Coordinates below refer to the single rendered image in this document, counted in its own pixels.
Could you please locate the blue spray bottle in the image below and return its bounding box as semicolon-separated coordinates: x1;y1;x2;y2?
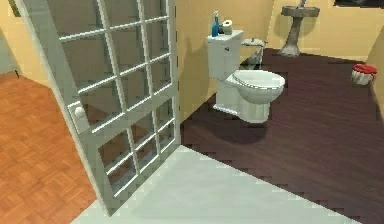
211;10;221;38

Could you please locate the grey toilet paper holder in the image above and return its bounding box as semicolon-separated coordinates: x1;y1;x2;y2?
241;37;268;67

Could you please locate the white toilet paper roll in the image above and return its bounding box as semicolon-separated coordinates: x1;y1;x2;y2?
221;19;234;36

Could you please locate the white glass pane door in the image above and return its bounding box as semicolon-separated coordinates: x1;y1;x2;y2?
13;0;183;218

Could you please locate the round white door knob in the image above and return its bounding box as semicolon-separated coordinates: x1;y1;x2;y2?
73;106;87;119

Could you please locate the red and white bin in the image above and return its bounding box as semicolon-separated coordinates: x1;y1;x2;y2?
350;63;379;86

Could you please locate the dark framed mirror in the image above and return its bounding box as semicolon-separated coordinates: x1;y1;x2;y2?
333;0;384;9

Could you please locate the grey pedestal sink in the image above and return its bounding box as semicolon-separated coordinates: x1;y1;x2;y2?
277;0;321;58

